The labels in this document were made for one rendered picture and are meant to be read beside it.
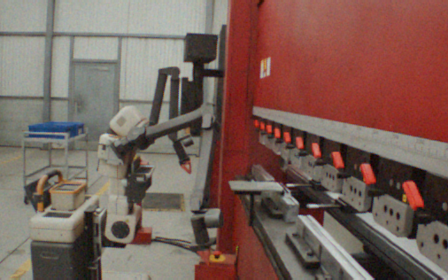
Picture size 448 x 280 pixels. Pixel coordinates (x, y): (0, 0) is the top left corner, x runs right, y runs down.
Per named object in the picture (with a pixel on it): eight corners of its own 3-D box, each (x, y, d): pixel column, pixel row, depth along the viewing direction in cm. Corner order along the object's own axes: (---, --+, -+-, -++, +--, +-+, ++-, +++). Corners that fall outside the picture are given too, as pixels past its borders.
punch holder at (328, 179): (319, 183, 131) (323, 136, 129) (341, 183, 132) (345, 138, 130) (335, 194, 116) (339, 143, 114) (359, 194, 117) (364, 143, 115)
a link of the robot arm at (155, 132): (219, 110, 178) (211, 97, 170) (222, 133, 171) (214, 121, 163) (137, 139, 187) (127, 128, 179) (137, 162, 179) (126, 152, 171)
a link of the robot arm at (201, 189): (211, 127, 175) (202, 114, 166) (222, 126, 173) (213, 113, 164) (196, 215, 153) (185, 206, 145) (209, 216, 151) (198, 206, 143)
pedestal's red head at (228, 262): (202, 276, 164) (203, 238, 162) (236, 279, 162) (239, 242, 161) (193, 298, 144) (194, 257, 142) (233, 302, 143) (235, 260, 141)
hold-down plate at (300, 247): (285, 238, 158) (285, 231, 157) (297, 238, 158) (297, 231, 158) (305, 268, 128) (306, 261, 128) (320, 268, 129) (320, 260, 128)
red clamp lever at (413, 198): (403, 179, 71) (420, 221, 64) (420, 179, 71) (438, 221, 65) (398, 184, 72) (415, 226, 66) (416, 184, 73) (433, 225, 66)
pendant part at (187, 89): (177, 119, 333) (179, 79, 329) (190, 120, 335) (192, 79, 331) (179, 123, 289) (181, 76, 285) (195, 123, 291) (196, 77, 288)
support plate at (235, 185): (228, 182, 208) (228, 181, 208) (274, 183, 211) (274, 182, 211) (232, 190, 190) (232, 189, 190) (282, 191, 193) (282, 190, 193)
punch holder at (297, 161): (290, 163, 170) (292, 127, 169) (308, 164, 171) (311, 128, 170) (299, 169, 156) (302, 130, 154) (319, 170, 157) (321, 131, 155)
